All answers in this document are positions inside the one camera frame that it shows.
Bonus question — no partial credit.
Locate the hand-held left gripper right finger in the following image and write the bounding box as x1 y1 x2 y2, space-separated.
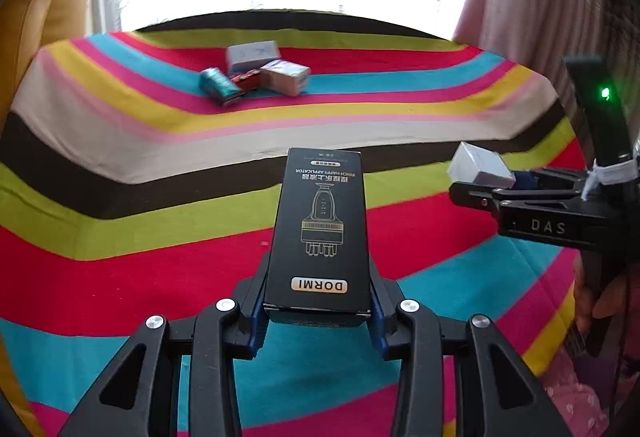
369 261 573 437

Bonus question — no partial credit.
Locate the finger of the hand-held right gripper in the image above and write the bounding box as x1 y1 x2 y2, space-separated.
448 170 593 218

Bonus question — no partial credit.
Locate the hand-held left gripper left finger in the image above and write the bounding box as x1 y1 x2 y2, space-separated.
57 252 273 437

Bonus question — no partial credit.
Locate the small white box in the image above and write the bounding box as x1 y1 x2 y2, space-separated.
447 141 516 190

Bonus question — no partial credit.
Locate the black cardboard box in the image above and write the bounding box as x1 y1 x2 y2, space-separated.
262 147 373 329

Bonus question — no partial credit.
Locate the person's right hand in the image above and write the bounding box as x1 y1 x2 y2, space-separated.
572 262 640 334

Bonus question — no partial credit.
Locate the striped colourful blanket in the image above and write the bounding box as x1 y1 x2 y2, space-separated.
0 10 591 437

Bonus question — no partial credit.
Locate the pink printed cloth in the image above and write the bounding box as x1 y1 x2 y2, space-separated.
542 332 621 437

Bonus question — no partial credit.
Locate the white printed cardboard box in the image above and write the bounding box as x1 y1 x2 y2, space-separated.
260 58 311 95

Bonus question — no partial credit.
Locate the teal box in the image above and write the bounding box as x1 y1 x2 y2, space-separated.
200 67 244 107

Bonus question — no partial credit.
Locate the small red box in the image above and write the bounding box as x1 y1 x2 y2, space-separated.
229 70 263 90

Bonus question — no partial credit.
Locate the grey-white cardboard box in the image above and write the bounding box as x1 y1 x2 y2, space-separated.
225 40 281 73

